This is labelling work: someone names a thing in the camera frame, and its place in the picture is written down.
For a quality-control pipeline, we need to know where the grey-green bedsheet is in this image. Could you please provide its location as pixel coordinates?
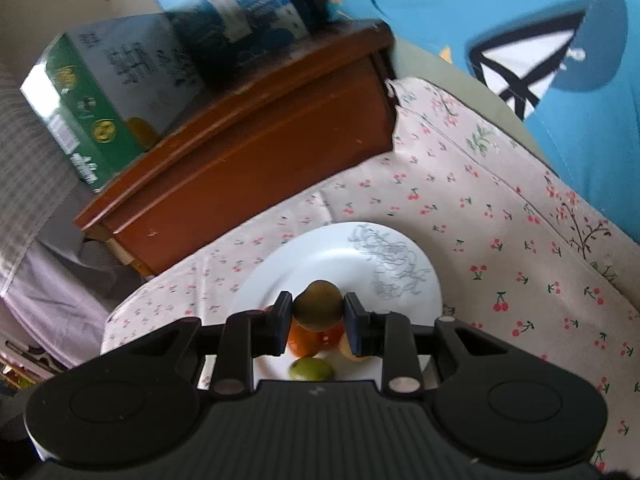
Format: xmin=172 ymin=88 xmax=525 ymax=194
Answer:
xmin=387 ymin=35 xmax=558 ymax=176

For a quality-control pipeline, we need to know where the blue cushion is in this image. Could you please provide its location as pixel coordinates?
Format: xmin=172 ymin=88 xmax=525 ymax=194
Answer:
xmin=327 ymin=0 xmax=640 ymax=246

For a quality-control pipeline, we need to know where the orange mandarin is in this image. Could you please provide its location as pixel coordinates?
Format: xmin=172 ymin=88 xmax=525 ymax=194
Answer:
xmin=287 ymin=322 xmax=326 ymax=356

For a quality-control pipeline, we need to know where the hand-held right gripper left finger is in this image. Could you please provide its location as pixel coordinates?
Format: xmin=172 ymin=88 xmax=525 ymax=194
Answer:
xmin=107 ymin=291 xmax=293 ymax=395

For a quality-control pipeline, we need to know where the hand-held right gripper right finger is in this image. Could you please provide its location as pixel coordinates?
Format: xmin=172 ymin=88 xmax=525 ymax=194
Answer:
xmin=344 ymin=291 xmax=538 ymax=395

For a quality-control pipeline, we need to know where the white plate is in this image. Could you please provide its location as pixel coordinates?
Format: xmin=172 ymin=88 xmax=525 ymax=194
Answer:
xmin=231 ymin=221 xmax=445 ymax=391

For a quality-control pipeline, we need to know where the blue carton box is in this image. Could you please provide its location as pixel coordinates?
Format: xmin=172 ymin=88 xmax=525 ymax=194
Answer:
xmin=152 ymin=0 xmax=331 ymax=76

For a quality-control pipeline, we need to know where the large green jujube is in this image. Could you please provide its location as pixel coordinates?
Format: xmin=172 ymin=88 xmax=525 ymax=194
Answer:
xmin=288 ymin=357 xmax=336 ymax=382

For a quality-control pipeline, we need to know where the cherry-print tablecloth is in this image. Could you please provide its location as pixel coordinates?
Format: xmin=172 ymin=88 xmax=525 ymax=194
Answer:
xmin=100 ymin=77 xmax=640 ymax=471

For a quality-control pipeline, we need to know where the lilac cloth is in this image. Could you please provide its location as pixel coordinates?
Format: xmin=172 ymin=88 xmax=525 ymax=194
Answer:
xmin=0 ymin=240 xmax=151 ymax=371

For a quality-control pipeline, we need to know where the grey checkered cloth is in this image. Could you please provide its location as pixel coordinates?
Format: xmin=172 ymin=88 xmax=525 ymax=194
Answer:
xmin=0 ymin=62 xmax=76 ymax=301

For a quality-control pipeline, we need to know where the green carton box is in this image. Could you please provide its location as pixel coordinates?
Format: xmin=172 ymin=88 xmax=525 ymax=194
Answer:
xmin=20 ymin=14 xmax=206 ymax=193

